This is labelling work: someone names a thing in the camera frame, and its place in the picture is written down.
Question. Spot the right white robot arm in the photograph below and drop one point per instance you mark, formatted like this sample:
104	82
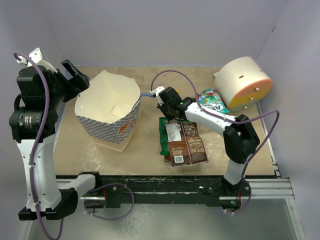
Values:
240	138

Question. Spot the green chips bag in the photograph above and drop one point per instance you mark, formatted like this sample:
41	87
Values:
163	137

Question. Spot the brown sea salt chips bag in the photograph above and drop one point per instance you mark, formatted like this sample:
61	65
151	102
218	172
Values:
185	146

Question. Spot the beige and orange cylinder device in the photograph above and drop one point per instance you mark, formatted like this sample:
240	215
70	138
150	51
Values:
242	83

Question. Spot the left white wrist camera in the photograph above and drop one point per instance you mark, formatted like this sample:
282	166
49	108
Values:
36	56

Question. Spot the teal Fox's mint packet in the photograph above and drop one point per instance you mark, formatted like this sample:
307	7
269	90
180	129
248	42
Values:
211	99

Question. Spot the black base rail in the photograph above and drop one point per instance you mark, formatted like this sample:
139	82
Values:
208	190

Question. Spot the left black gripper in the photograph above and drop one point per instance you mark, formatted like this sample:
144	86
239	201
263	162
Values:
75	84

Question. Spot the red Doritos bag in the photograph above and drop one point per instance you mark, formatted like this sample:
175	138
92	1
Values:
167	159

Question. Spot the blue checkered paper bag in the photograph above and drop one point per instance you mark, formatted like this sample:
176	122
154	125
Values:
110	109

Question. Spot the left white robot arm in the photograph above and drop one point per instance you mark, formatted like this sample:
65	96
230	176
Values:
42	90

